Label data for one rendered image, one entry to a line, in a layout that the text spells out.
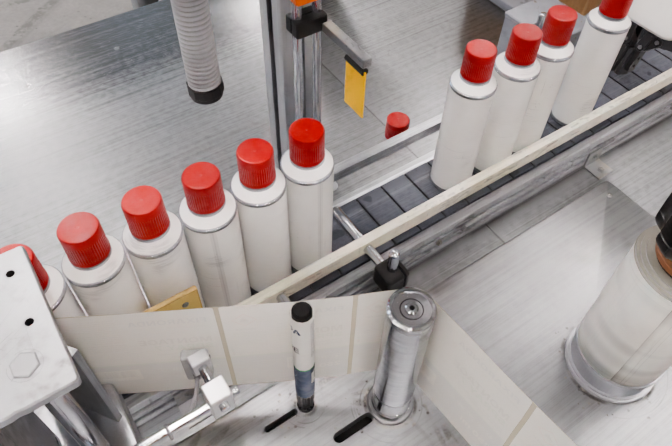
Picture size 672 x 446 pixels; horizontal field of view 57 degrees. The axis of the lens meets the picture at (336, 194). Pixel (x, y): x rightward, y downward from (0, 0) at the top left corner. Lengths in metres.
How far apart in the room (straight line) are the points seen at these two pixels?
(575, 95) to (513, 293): 0.30
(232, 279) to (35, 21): 2.29
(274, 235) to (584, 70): 0.47
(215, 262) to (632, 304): 0.37
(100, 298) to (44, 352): 0.17
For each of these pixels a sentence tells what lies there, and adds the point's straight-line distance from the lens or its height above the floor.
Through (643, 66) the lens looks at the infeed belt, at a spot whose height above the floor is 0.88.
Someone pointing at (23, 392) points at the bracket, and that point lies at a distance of 0.39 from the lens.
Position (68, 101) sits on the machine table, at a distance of 1.04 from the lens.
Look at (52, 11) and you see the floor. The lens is 2.86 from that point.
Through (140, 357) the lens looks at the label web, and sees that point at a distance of 0.56.
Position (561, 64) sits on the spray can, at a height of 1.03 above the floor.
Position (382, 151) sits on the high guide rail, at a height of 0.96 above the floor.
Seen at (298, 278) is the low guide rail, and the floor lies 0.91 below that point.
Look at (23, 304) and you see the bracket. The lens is 0.42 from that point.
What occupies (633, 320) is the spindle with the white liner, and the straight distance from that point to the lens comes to 0.59.
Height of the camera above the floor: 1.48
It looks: 50 degrees down
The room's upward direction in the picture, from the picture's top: 2 degrees clockwise
